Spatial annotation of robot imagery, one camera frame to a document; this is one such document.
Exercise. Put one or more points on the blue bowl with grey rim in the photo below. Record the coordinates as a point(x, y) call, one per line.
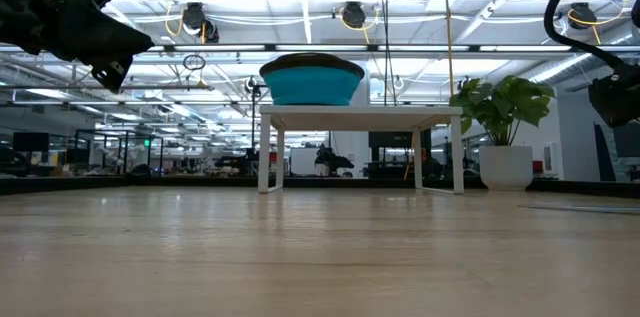
point(310, 87)

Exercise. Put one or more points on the small black monitor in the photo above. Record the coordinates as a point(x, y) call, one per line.
point(31, 142)

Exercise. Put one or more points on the white perforated metal shelf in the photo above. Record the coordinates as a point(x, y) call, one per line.
point(360, 117)

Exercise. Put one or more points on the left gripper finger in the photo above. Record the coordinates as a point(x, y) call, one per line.
point(105, 49)
point(110, 27)

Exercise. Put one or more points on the white board panel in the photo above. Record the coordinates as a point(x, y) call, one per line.
point(305, 161)

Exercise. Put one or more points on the dark wall screen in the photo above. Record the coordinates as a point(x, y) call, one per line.
point(627, 144)

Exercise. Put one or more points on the green plant in white pot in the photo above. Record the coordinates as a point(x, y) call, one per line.
point(505, 102)

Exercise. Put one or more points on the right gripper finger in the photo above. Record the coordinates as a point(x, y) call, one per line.
point(610, 102)

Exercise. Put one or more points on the background black robot arm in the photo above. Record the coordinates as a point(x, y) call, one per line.
point(330, 159)

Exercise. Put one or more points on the black light stand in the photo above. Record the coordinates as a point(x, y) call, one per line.
point(250, 85)

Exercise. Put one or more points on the black flat screen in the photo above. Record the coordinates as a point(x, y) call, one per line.
point(390, 139)

